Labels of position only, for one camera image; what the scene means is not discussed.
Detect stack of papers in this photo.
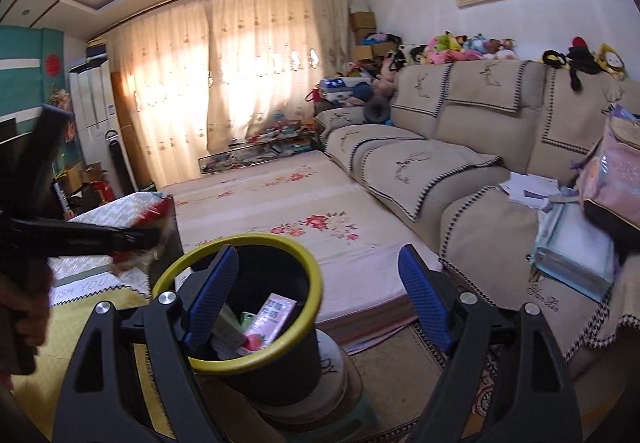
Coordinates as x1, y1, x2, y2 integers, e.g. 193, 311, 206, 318
499, 172, 561, 210

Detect person left hand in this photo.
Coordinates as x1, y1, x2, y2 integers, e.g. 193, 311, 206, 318
0, 257, 56, 391

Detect black tower fan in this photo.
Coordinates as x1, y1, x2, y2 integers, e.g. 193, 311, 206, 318
104, 129, 137, 195

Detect red snack wrapper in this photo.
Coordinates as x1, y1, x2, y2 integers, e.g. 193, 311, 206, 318
111, 197, 175, 276

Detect pile of plush toys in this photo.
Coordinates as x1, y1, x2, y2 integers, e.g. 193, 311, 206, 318
352, 32, 627, 92

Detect beige sectional sofa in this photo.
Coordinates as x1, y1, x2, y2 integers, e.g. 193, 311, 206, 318
316, 60, 639, 376

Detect black flat screen television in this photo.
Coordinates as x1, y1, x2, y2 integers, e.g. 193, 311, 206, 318
0, 118, 21, 160

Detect floral floor mattress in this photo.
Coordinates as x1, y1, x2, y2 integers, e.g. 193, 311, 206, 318
164, 151, 440, 354

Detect pink school backpack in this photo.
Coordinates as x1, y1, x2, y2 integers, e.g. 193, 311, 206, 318
577, 104, 640, 252

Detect low shelf with books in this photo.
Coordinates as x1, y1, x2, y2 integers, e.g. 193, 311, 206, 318
198, 125, 316, 174

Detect pink tissue pack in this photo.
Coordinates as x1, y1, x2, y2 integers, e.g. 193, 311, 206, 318
239, 293, 297, 355

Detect cream sheer curtains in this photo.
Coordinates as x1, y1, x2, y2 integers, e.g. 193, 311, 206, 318
105, 0, 350, 186

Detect white tall air conditioner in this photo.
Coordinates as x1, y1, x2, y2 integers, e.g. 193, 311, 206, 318
68, 56, 120, 172

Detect black bin yellow rim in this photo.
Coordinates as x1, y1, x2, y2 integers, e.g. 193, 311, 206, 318
152, 233, 323, 407

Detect white paper box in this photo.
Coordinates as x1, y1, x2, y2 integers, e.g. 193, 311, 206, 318
212, 304, 246, 359

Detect cardboard boxes stack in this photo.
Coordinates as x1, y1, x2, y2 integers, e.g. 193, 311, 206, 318
349, 11, 401, 62

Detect clear plastic folder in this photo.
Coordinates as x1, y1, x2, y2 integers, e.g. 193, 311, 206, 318
529, 203, 617, 302

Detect beige chevron table cloth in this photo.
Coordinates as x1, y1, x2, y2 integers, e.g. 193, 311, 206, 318
49, 192, 183, 305

